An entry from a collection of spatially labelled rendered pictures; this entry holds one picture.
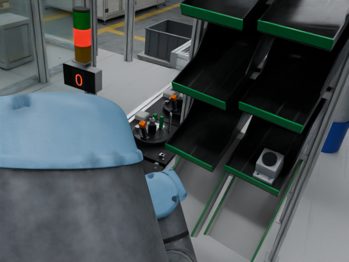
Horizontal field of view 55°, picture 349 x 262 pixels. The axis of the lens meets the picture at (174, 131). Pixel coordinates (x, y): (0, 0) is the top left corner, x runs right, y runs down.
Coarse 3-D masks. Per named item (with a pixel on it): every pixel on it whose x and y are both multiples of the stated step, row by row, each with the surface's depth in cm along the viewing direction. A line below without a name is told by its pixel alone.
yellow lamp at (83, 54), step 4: (76, 48) 101; (80, 48) 101; (84, 48) 101; (88, 48) 102; (76, 52) 102; (80, 52) 101; (84, 52) 102; (88, 52) 102; (76, 56) 103; (80, 56) 102; (84, 56) 102; (88, 56) 103; (76, 60) 103; (80, 60) 103; (84, 60) 103; (88, 60) 104
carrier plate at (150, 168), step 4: (144, 160) 113; (144, 164) 111; (148, 164) 111; (152, 164) 112; (156, 164) 112; (144, 168) 109; (148, 168) 110; (152, 168) 110; (156, 168) 110; (160, 168) 110; (144, 172) 108; (148, 172) 108; (152, 172) 108
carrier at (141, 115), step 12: (132, 120) 134; (156, 120) 127; (132, 132) 127; (156, 132) 125; (168, 132) 124; (144, 144) 119; (156, 144) 119; (144, 156) 115; (156, 156) 115; (168, 156) 116
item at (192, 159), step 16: (240, 96) 89; (192, 112) 86; (208, 112) 87; (224, 112) 86; (240, 112) 85; (192, 128) 85; (208, 128) 84; (224, 128) 83; (240, 128) 82; (176, 144) 82; (192, 144) 82; (208, 144) 81; (224, 144) 80; (192, 160) 78; (208, 160) 78
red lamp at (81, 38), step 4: (76, 32) 98; (80, 32) 98; (84, 32) 98; (88, 32) 99; (76, 36) 99; (80, 36) 99; (84, 36) 99; (88, 36) 100; (76, 40) 100; (80, 40) 99; (84, 40) 100; (88, 40) 101; (76, 44) 100; (80, 44) 100; (84, 44) 100; (88, 44) 101
